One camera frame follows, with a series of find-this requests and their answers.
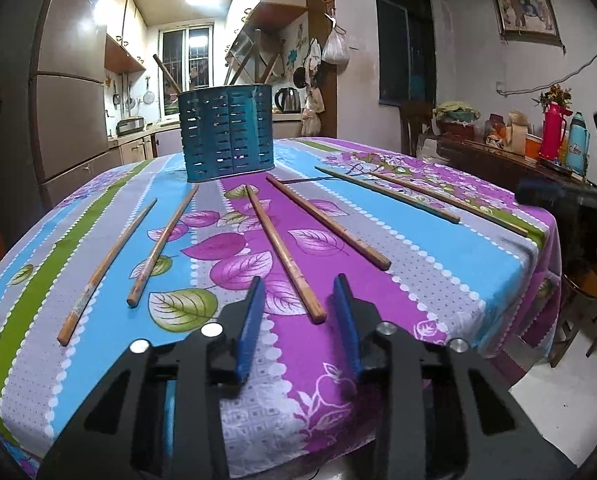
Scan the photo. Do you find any red thermos flask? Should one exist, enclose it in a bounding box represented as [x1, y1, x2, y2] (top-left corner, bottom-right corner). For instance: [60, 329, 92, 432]
[539, 102, 573, 162]

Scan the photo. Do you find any dark wooden side table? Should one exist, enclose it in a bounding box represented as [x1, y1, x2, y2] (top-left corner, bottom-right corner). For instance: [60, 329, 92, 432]
[436, 134, 597, 192]

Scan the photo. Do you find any kitchen window with bars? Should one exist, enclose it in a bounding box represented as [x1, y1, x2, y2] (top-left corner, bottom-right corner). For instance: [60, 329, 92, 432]
[160, 23, 214, 118]

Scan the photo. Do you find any white hanging plastic bag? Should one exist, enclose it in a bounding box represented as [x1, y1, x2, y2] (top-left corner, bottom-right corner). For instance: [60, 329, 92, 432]
[321, 27, 349, 66]

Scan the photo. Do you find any floral striped tablecloth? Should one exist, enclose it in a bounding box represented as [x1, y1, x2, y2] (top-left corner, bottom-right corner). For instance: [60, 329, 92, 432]
[0, 139, 561, 478]

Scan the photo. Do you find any framed elephant picture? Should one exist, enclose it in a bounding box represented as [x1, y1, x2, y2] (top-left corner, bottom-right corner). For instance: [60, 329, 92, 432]
[493, 0, 562, 47]

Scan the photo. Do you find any flower pot with yellow flowers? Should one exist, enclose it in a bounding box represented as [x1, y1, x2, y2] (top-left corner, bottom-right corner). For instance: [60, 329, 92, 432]
[432, 101, 481, 139]

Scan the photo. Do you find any dark wooden chair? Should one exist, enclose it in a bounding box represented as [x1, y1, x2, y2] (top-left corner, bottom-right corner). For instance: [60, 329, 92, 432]
[399, 100, 434, 157]

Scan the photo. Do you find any steel range hood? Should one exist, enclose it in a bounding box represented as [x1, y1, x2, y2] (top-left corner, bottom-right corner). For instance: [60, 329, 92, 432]
[225, 27, 260, 74]

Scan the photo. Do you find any beige refrigerator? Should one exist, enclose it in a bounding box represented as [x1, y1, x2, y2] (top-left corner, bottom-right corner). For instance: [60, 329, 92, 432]
[0, 0, 112, 246]

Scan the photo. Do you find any perforated metal utensil holder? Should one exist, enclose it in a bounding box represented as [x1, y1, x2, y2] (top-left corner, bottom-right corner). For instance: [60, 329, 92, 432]
[178, 84, 274, 183]

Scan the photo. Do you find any light blue thermos flask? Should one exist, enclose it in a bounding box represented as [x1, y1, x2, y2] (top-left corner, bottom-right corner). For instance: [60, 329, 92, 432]
[565, 112, 591, 177]

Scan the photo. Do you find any dark window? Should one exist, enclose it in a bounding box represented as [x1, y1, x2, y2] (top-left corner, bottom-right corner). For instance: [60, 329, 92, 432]
[376, 0, 436, 106]

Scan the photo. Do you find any stainless electric kettle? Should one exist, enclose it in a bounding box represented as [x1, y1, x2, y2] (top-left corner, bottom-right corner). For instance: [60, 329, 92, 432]
[274, 87, 301, 114]

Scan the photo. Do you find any small toaster oven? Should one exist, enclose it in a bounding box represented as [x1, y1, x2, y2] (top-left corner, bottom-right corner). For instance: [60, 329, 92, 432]
[116, 116, 144, 136]

